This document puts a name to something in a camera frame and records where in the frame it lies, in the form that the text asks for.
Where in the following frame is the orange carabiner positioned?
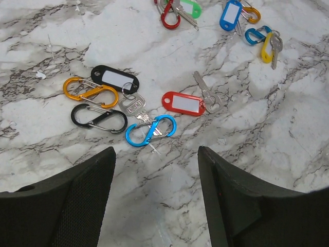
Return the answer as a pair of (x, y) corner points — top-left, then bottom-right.
(63, 77), (119, 109)
(240, 0), (261, 24)

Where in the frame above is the blue carabiner front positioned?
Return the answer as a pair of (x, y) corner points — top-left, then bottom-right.
(245, 25), (272, 46)

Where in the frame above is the orange carabiner front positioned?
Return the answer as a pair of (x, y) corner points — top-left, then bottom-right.
(240, 0), (261, 24)

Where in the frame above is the red carabiner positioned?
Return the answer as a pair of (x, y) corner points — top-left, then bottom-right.
(154, 0), (181, 30)

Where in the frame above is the yellow key tag with key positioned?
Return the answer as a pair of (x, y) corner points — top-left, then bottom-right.
(261, 30), (283, 69)

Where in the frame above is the light blue carabiner middle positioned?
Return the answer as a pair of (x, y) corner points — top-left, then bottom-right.
(125, 114), (177, 147)

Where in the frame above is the red key tag with key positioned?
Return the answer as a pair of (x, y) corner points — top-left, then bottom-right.
(161, 71), (223, 116)

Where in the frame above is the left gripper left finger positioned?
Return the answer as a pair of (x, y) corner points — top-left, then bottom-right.
(1, 147), (116, 246)

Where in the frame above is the green key tag with key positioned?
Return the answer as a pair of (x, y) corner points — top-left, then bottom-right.
(173, 0), (202, 31)

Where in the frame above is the black key tag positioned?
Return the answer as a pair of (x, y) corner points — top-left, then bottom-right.
(90, 64), (163, 135)

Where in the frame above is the orange carabiner near black tag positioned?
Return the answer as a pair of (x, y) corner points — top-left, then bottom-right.
(63, 77), (119, 109)

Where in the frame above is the blue key tag with key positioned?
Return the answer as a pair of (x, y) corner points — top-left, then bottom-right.
(219, 0), (242, 36)

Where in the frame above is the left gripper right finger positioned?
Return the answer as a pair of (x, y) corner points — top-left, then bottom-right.
(198, 146), (328, 246)

